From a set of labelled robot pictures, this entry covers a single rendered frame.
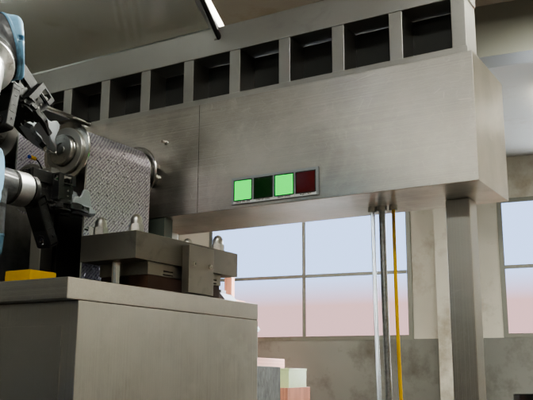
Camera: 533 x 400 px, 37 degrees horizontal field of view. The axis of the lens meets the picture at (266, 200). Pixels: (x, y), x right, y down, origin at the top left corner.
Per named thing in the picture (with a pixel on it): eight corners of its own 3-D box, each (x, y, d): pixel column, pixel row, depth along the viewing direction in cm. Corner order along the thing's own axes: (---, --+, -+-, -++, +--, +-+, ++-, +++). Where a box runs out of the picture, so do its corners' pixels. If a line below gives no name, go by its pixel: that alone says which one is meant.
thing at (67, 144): (71, 161, 188) (48, 167, 192) (78, 163, 190) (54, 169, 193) (71, 131, 190) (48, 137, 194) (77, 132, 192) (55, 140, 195)
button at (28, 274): (3, 282, 156) (5, 271, 157) (31, 286, 162) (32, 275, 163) (29, 281, 153) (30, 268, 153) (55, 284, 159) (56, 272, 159)
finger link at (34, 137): (59, 140, 195) (41, 109, 190) (47, 155, 191) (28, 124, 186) (50, 142, 196) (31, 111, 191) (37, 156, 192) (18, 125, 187)
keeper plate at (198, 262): (181, 292, 183) (182, 244, 185) (206, 296, 191) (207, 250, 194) (189, 292, 182) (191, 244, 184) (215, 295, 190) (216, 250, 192)
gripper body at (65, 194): (79, 177, 181) (39, 165, 171) (77, 214, 179) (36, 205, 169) (55, 181, 185) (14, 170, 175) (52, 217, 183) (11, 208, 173)
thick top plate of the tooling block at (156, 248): (79, 262, 178) (81, 236, 180) (186, 280, 212) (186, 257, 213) (135, 257, 170) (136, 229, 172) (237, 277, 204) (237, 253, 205)
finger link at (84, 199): (105, 192, 189) (76, 185, 181) (103, 217, 188) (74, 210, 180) (95, 194, 190) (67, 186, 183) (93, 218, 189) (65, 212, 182)
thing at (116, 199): (81, 244, 185) (85, 166, 189) (145, 256, 205) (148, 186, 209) (82, 243, 185) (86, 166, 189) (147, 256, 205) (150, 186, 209)
